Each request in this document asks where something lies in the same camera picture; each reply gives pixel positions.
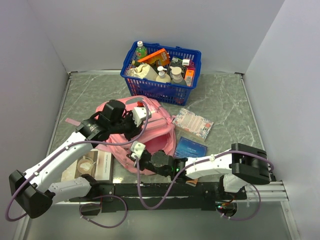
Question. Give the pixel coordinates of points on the pink student backpack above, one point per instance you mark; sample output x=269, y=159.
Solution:
x=156, y=132

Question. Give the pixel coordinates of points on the orange cardboard box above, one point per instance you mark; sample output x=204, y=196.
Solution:
x=159, y=58

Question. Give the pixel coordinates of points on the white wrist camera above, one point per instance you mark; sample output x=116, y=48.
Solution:
x=140, y=114
x=137, y=149

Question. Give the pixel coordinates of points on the cream pump lotion bottle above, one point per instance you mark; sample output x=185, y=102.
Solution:
x=163, y=77

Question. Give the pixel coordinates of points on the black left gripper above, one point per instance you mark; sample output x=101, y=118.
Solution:
x=135, y=129

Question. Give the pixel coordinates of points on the beige crumpled paper bag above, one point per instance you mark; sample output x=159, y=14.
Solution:
x=143, y=71

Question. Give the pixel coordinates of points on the orange white small carton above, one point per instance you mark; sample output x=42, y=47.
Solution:
x=189, y=76

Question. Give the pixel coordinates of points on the aluminium frame rail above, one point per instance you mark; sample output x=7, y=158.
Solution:
x=79, y=190

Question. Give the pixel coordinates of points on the grey bottle beige cap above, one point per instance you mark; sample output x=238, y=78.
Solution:
x=176, y=76

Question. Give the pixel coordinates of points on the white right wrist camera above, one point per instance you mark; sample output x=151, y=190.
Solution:
x=137, y=149

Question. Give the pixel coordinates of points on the coffee photo white book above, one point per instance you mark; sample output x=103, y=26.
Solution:
x=95, y=163

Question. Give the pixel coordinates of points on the blue plastic shopping basket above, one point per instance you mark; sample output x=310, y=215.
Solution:
x=163, y=92

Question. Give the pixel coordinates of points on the dark green packet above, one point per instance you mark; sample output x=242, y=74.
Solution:
x=176, y=62

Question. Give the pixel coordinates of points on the green drink bottle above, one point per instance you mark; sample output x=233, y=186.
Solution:
x=141, y=51

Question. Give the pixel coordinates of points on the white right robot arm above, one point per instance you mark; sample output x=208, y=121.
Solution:
x=240, y=165

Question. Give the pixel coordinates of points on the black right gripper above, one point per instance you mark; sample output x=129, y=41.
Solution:
x=141, y=160

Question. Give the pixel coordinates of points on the blue sunset cover book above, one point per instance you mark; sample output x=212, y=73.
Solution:
x=188, y=148

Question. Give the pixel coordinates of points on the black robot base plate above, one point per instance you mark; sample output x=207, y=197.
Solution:
x=203, y=196

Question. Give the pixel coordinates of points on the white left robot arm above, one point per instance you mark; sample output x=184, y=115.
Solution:
x=33, y=190

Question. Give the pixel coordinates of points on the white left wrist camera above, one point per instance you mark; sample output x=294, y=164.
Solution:
x=140, y=114

